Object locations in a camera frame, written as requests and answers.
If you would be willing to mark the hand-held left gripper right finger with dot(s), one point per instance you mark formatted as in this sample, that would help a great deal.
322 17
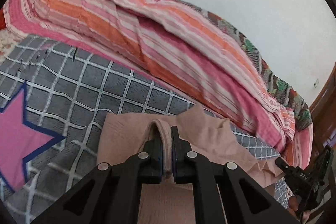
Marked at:
174 157

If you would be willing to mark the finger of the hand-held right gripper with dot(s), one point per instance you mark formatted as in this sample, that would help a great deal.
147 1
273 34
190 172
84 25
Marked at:
281 163

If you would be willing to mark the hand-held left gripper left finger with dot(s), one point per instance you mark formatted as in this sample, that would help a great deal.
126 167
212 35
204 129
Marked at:
159 151

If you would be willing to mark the beige cloth garment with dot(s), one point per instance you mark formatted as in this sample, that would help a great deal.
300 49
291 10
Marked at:
210 134

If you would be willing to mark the person's right hand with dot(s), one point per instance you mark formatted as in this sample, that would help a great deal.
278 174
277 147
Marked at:
295 207

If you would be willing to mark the wooden headboard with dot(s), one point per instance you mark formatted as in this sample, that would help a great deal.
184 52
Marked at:
323 113

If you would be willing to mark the grey checked star blanket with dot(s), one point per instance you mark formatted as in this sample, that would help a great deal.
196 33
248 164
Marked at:
78 98

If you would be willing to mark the pink orange striped quilt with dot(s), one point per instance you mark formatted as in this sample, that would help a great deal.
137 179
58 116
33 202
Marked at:
157 29

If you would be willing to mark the floral bed sheet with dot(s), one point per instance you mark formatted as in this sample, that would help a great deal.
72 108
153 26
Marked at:
8 40

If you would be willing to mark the red pillow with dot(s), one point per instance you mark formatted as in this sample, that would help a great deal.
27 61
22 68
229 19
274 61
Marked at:
2 19

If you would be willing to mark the white wall switch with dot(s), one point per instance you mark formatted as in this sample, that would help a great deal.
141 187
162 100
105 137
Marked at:
316 83

